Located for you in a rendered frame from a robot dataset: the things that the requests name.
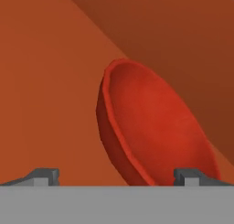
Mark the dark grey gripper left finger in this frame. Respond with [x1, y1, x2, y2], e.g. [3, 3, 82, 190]
[0, 167, 61, 187]

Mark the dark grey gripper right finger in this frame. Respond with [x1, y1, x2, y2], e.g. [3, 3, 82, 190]
[173, 167, 234, 187]

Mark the red bowl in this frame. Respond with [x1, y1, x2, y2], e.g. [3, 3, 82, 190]
[95, 58, 221, 187]

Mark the brown wooden cabinet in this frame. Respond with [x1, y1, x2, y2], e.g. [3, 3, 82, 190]
[0, 0, 234, 187]

